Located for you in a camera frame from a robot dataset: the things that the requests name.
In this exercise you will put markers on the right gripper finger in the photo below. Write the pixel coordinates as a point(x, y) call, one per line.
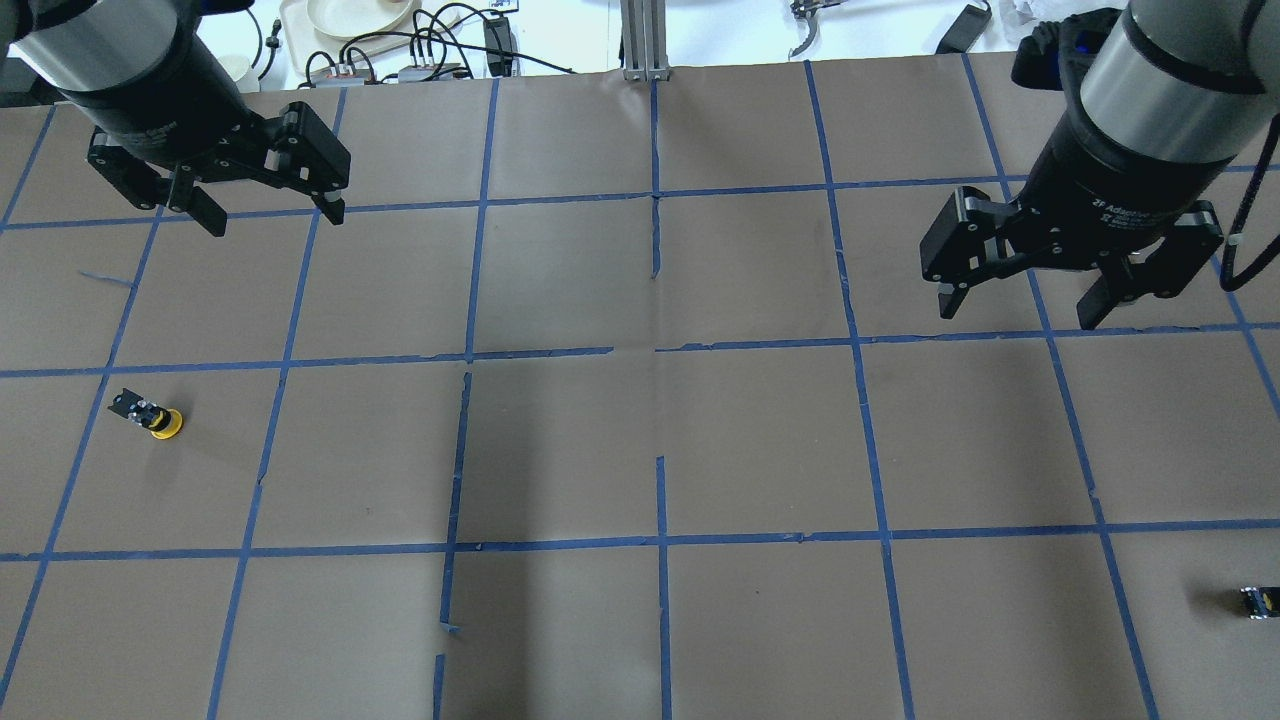
point(969, 244)
point(1187, 246)

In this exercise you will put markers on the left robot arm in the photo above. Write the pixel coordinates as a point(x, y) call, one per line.
point(85, 45)

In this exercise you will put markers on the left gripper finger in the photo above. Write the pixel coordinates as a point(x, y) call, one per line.
point(145, 188)
point(305, 156)

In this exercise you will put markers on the aluminium frame post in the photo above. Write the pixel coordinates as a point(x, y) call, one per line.
point(644, 41)

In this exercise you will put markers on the small black switch block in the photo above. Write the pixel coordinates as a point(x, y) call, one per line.
point(1260, 602)

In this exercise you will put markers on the beige tray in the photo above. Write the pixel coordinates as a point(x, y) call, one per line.
point(301, 40)

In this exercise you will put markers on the beige plate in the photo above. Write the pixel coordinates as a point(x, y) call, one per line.
point(349, 19)

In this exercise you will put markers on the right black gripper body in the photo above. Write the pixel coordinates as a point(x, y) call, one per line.
point(1110, 180)

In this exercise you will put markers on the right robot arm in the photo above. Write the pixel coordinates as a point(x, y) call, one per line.
point(1160, 96)

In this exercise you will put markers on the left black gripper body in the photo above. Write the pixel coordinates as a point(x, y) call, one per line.
point(165, 108)

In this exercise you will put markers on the black power adapter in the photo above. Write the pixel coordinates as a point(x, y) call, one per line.
point(963, 33)

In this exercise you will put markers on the yellow push button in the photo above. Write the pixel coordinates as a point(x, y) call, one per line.
point(161, 422)

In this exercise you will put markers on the white paper cup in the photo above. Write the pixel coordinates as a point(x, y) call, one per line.
point(240, 69)

